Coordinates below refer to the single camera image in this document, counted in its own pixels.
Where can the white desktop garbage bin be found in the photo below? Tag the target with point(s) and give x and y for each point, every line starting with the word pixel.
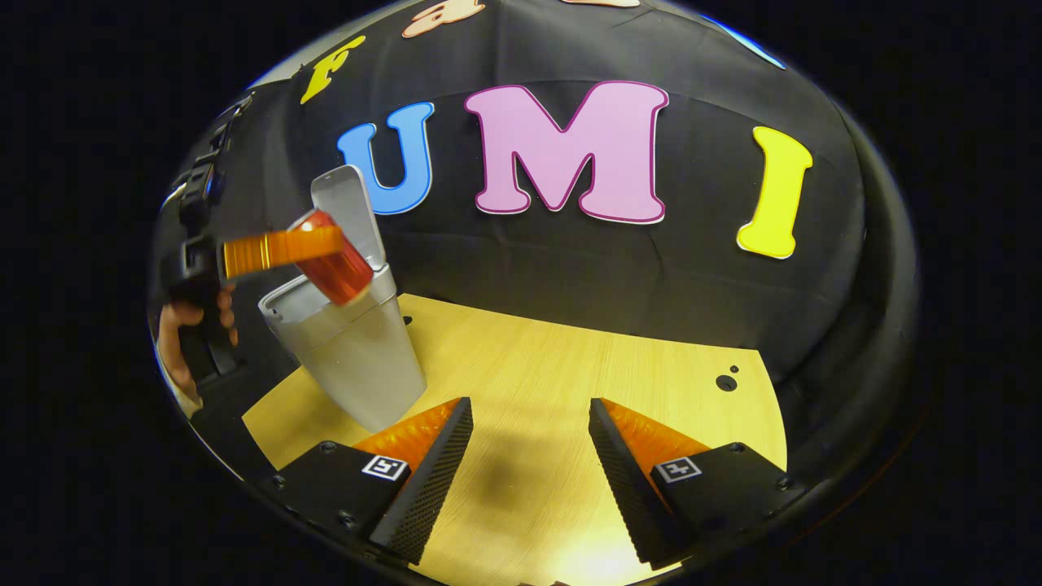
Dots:
pixel 358 358

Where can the black backdrop cloth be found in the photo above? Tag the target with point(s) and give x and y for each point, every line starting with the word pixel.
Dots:
pixel 692 268

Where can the red pop can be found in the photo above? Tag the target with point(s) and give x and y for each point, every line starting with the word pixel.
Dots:
pixel 342 273

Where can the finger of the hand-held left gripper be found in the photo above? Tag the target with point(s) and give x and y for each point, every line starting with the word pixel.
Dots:
pixel 277 248

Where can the wooden desktop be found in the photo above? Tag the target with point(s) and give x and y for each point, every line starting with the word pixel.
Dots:
pixel 553 366

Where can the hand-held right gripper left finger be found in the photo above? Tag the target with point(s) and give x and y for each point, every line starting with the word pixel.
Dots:
pixel 427 488

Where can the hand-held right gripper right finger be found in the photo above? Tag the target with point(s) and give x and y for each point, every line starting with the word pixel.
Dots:
pixel 631 488

